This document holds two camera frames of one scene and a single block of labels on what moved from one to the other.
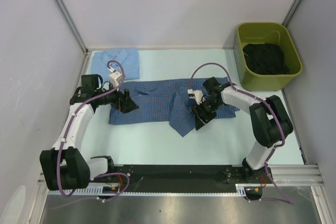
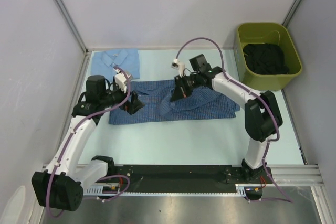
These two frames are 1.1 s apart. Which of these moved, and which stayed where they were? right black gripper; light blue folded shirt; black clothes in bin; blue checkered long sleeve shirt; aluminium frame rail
Moved: blue checkered long sleeve shirt; right black gripper
Stayed: black clothes in bin; light blue folded shirt; aluminium frame rail
